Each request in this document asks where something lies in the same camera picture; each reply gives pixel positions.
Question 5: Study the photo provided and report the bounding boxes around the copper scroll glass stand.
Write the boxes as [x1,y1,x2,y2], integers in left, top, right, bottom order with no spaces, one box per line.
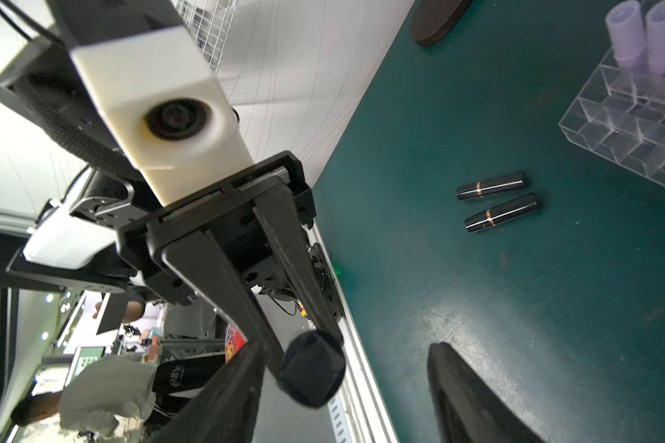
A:
[409,0,473,47]

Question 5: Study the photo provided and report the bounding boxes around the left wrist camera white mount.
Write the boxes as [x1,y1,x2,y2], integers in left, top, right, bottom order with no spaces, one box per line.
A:
[70,26,254,206]

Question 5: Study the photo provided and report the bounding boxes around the clear acrylic lipstick organizer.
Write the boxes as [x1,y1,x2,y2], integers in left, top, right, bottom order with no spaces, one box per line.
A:
[559,51,665,188]

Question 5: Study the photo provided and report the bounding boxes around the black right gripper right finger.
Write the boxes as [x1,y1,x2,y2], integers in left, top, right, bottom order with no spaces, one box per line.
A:
[427,343,542,442]

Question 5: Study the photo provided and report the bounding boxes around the white wire basket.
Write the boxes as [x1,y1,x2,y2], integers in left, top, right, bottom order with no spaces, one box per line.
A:
[172,0,238,72]

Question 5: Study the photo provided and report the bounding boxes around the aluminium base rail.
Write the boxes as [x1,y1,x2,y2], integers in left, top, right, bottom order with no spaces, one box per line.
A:
[308,226,399,443]

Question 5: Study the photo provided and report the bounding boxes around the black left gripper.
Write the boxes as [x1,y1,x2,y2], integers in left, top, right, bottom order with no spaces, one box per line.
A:
[116,151,344,380]

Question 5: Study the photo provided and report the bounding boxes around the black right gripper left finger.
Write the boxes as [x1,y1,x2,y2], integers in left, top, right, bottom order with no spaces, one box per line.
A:
[151,343,266,443]

